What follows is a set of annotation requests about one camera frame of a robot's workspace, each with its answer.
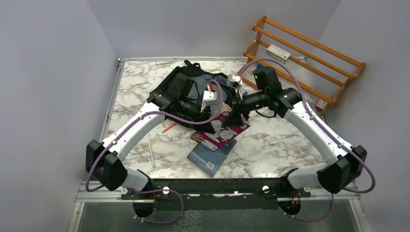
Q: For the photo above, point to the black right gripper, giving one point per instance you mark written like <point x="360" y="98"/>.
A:
<point x="233" y="117"/>

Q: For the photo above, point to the pale yellow pencil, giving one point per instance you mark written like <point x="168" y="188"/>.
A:
<point x="151" y="154"/>

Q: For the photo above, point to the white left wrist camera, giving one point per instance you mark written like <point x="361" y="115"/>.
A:
<point x="210" y="101"/>

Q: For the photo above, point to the dark blue book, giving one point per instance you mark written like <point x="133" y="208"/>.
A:
<point x="210" y="161"/>

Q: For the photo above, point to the black student bag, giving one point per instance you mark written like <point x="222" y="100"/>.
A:
<point x="187" y="83"/>

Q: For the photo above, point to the salmon pink pencil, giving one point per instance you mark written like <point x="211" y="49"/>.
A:
<point x="169" y="127"/>

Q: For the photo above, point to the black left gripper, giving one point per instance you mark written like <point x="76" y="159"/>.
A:
<point x="202" y="116"/>

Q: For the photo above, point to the black metal base rail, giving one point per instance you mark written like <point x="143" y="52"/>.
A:
<point x="172" y="194"/>

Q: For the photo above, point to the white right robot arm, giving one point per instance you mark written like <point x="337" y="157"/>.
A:
<point x="343" y="162"/>

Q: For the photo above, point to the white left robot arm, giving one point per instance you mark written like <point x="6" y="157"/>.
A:
<point x="104" y="159"/>

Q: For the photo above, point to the orange wooden shelf rack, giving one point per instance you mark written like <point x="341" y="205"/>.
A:
<point x="323" y="72"/>

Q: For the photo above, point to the small red white box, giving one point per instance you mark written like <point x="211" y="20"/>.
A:
<point x="321" y="104"/>

